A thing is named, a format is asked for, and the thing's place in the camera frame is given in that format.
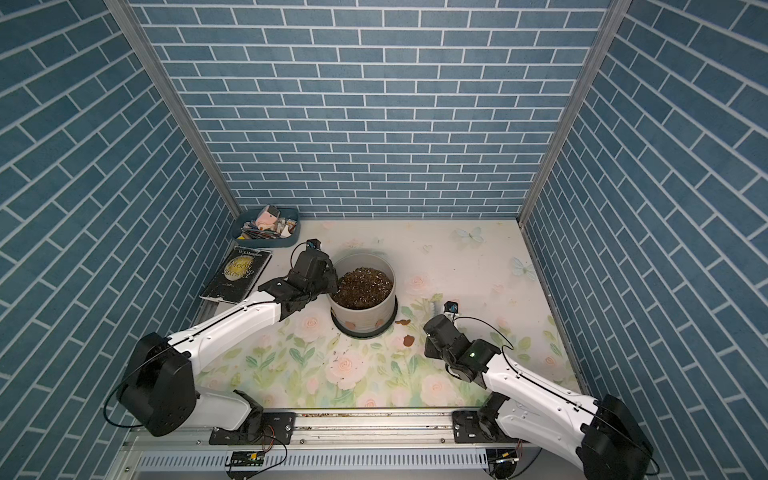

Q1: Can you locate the white ceramic pot with soil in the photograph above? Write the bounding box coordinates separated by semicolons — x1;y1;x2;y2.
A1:
329;253;397;310

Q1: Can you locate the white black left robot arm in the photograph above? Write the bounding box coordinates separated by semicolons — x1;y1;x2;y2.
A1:
111;239;338;443

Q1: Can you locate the aluminium corner post right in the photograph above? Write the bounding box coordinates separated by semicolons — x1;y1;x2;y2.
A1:
518;0;632;230

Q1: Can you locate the black book gold cover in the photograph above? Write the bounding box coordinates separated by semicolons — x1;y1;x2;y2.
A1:
200;246;272;304

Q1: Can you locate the white vent grille strip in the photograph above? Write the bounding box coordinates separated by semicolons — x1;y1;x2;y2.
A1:
136;448;488;473

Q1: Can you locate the left green circuit board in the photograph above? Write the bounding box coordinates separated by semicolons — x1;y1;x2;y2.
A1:
225;451;266;470

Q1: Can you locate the aluminium corner post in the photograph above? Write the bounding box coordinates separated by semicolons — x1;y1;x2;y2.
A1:
518;0;632;230
104;0;242;217

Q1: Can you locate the aluminium corner post left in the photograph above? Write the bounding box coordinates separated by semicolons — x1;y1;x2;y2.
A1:
104;0;242;217

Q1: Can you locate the teal tray with clutter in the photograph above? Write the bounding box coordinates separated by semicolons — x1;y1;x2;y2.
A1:
229;205;300;249

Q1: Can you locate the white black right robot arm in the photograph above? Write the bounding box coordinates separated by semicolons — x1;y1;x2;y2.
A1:
424;314;660;479

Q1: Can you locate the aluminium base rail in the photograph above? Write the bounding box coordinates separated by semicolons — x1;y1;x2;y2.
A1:
134;407;607;452

